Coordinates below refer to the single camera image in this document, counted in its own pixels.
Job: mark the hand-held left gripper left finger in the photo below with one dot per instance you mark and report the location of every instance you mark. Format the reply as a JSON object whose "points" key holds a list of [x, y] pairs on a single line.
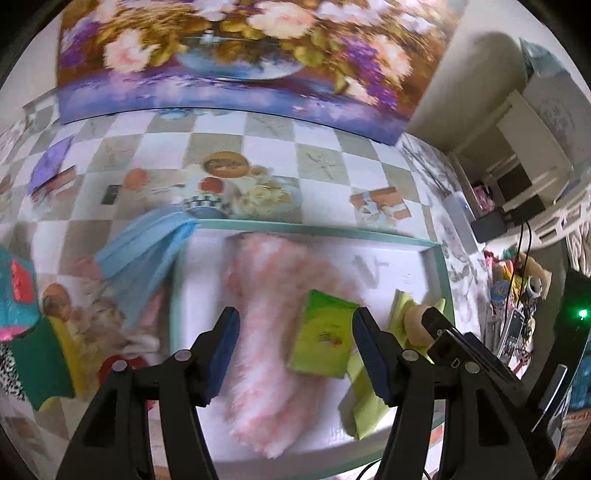
{"points": [[226, 360]]}

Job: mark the beige makeup sponge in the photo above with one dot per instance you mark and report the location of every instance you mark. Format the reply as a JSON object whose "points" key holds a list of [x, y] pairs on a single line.
{"points": [[415, 323]]}

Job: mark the white shelf unit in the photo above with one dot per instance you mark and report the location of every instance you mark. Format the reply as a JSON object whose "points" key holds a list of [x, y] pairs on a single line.
{"points": [[531, 138]]}

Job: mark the blue face masks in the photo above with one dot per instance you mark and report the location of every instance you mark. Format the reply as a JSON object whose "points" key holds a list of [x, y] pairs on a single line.
{"points": [[138, 263]]}

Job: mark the pink white fluffy towel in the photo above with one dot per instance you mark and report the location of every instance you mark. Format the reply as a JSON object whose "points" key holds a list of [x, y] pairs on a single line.
{"points": [[272, 323]]}

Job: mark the flower painting poster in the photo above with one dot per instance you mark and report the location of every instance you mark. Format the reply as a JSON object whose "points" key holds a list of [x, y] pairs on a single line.
{"points": [[231, 69]]}

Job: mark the purple wipes packet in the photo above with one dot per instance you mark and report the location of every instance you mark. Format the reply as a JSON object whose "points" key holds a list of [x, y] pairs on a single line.
{"points": [[51, 161]]}

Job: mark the colourful toy pile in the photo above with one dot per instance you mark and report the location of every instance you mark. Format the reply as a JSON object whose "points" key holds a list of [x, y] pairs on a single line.
{"points": [[512, 277]]}

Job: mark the green tissue packet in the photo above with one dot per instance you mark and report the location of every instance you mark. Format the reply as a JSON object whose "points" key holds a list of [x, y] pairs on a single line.
{"points": [[323, 332]]}

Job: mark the red round container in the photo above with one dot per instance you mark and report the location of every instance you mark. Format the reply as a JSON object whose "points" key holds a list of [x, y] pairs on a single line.
{"points": [[113, 371]]}

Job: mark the light green cloth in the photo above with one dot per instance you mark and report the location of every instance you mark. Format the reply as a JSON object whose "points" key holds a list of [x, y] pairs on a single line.
{"points": [[367, 406]]}

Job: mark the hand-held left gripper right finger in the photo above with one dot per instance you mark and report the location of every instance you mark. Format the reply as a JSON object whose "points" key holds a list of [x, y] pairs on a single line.
{"points": [[371, 364]]}

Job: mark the turquoise plastic case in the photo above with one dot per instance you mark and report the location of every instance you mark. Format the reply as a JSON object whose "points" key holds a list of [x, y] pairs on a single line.
{"points": [[16, 300]]}

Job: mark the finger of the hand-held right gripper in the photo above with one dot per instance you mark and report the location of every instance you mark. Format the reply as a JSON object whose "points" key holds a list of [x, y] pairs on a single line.
{"points": [[443, 330]]}

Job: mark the teal shallow tray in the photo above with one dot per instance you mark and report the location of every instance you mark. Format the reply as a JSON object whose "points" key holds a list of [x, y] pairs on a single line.
{"points": [[207, 258]]}

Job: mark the green yellow scouring sponge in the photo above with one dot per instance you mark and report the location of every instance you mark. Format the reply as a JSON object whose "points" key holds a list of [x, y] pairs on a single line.
{"points": [[51, 364]]}

